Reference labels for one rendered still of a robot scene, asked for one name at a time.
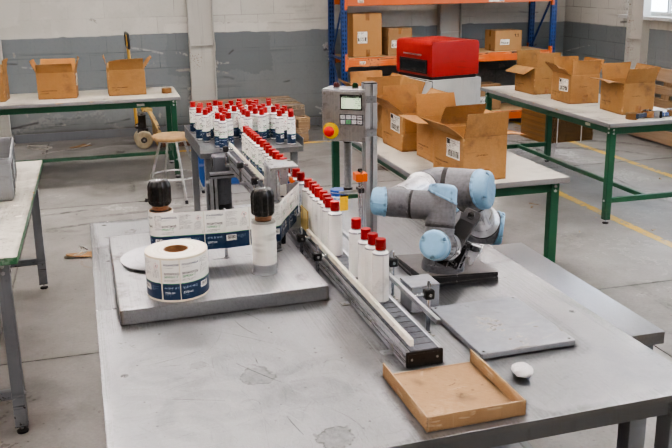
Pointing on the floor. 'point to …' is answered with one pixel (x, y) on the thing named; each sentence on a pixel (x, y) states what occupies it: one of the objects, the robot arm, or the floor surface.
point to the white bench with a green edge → (15, 224)
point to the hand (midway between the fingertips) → (467, 241)
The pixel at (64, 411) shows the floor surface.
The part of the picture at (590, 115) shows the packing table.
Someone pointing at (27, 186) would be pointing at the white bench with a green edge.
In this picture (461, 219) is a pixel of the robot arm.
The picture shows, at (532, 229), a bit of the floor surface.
